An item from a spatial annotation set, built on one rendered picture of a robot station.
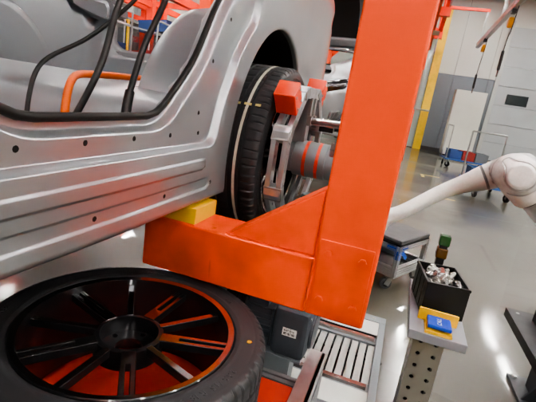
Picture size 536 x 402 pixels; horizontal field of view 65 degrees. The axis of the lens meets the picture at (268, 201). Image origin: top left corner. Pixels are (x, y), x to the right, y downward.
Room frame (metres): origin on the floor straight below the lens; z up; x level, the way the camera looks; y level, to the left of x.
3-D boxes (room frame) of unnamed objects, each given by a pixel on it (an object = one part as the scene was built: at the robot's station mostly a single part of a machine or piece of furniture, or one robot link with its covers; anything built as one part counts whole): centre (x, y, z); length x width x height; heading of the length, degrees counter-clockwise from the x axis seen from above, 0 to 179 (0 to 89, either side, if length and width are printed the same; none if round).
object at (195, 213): (1.24, 0.25, 0.71); 0.14 x 0.14 x 0.05; 73
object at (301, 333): (1.37, -0.03, 0.26); 0.42 x 0.18 x 0.35; 73
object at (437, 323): (1.19, -0.58, 0.47); 0.07 x 0.07 x 0.02; 73
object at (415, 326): (1.35, -0.63, 0.44); 0.43 x 0.17 x 0.03; 163
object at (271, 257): (1.19, 0.08, 0.69); 0.52 x 0.17 x 0.35; 73
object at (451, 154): (10.13, -4.47, 0.48); 1.00 x 0.61 x 0.96; 81
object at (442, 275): (1.37, -0.64, 0.51); 0.20 x 0.14 x 0.13; 172
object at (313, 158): (1.65, -0.15, 0.85); 0.21 x 0.14 x 0.14; 73
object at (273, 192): (1.67, -0.08, 0.85); 0.54 x 0.07 x 0.54; 163
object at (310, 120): (1.54, -0.17, 1.03); 0.19 x 0.18 x 0.11; 73
